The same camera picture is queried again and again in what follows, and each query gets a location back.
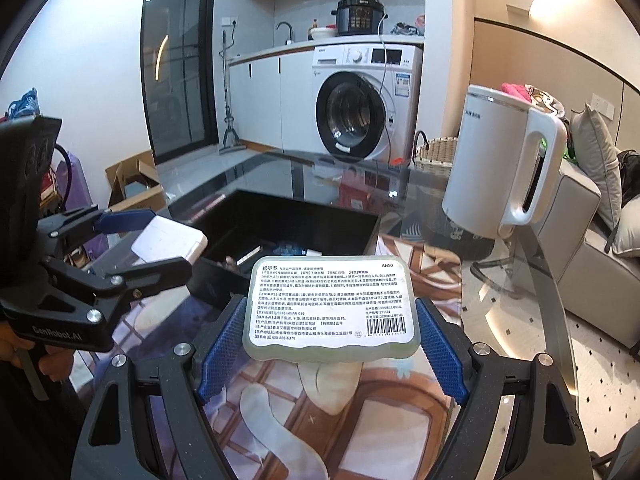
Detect wicker basket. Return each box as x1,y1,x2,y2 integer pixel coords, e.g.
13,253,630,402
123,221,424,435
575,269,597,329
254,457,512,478
412,131,458,177

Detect pile of clothes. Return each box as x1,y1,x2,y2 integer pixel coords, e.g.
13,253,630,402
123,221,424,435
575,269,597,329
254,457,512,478
502,81,566,117

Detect blue bottle with white cap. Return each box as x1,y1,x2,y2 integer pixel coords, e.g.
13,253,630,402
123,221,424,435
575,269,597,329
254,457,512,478
272,241,326,258

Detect black cardboard box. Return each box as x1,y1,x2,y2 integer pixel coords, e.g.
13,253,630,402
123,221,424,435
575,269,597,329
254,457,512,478
189,189,382,306

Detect purple bag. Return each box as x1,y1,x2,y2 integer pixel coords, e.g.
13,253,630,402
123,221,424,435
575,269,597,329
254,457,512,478
54,144,92,211

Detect white electric kettle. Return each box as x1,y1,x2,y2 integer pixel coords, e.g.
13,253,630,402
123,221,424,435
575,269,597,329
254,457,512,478
442,85,568,240

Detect black jacket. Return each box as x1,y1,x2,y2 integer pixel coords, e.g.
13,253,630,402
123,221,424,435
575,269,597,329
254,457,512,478
617,150,640,203

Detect printed desk mat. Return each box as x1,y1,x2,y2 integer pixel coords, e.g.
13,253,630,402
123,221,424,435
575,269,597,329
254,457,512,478
65,230,466,480

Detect brown cardboard box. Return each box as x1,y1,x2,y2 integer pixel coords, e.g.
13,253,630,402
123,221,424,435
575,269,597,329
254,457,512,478
105,150,168,211

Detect light grey pillow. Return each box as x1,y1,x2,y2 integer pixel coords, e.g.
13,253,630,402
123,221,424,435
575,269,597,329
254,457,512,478
612,195,640,258

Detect glass sliding door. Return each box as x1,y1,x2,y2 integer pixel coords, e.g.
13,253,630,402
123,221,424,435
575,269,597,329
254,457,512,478
141,0,218,163

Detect person's left hand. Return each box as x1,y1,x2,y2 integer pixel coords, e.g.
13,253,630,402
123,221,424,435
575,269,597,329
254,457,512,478
0,321,76,377

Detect floor mop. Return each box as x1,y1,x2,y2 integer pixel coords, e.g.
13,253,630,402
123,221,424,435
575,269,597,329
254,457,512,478
220,30,251,156

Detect wall light switch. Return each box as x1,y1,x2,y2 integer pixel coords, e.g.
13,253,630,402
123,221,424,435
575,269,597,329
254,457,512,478
590,92,616,118

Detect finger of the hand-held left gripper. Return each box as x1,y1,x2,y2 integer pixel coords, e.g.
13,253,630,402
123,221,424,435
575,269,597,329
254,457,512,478
47,259,194,322
37,206,162,241

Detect white washing machine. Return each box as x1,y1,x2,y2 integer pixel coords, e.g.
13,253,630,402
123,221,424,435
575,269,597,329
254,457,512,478
312,44,423,163

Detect black rice cooker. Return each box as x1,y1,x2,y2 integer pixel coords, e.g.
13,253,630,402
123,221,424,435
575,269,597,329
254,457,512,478
332,0,388,37

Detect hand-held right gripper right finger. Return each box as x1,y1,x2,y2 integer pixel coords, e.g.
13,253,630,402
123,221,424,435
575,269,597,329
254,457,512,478
414,297,596,480

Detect green box with white label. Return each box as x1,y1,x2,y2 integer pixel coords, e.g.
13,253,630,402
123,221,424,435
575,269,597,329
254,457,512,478
242,256,423,363

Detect white base cabinets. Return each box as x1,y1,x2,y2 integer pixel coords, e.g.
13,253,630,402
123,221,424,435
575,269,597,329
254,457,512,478
227,55,316,153

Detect grey sofa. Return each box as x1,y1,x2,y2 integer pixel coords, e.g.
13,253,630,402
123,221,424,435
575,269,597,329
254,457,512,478
520,160,640,351

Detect black power cable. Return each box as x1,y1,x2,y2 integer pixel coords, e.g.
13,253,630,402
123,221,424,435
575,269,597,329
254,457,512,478
376,12,398,161

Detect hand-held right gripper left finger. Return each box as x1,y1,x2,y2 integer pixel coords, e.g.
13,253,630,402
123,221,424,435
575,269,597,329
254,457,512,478
70,294,251,480

